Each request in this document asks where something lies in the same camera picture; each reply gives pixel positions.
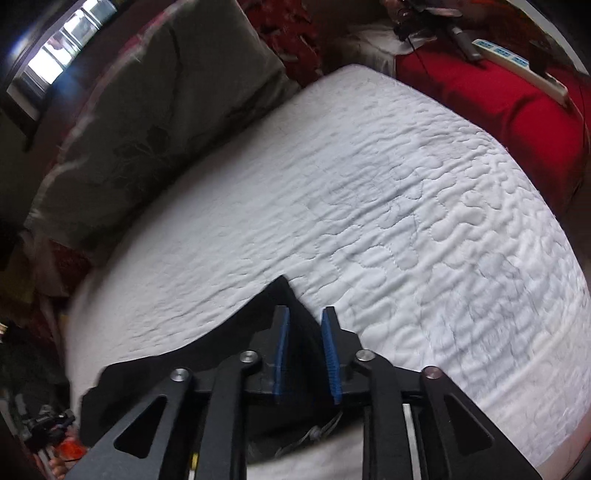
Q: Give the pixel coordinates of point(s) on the orange packet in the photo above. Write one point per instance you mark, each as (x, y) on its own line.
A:
(71, 447)

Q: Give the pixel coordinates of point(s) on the dark remote control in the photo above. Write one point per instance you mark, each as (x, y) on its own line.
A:
(464, 44)

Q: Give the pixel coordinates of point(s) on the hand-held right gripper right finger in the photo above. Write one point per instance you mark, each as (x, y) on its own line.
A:
(331, 355)

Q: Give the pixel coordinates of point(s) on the grey floral pillow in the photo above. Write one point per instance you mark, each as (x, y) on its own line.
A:
(161, 115)

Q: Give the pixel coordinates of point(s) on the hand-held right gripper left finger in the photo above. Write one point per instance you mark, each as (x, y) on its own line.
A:
(281, 355)

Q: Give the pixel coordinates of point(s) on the window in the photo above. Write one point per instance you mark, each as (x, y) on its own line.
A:
(41, 64)

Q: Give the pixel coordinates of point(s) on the white quilted mattress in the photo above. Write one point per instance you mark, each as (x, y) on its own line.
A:
(369, 184)

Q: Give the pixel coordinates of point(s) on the white power strip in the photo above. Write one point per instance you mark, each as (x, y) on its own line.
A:
(508, 56)

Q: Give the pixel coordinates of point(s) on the black pants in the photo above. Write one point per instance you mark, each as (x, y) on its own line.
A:
(138, 376)

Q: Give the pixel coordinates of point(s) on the white cloth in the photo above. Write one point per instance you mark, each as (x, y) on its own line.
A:
(369, 46)

